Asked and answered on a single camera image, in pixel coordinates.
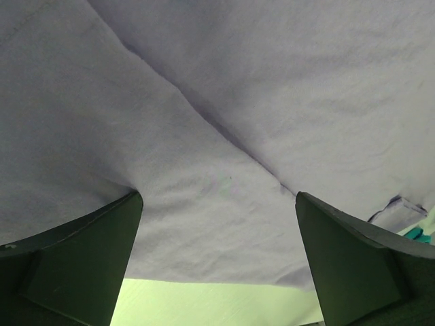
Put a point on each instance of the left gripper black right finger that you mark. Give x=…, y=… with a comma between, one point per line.
x=363, y=274

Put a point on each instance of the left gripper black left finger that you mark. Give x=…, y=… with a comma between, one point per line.
x=70, y=274

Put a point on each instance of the purple t shirt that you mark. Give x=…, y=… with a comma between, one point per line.
x=218, y=113

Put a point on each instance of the folded teal t shirt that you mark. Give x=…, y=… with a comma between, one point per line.
x=418, y=235

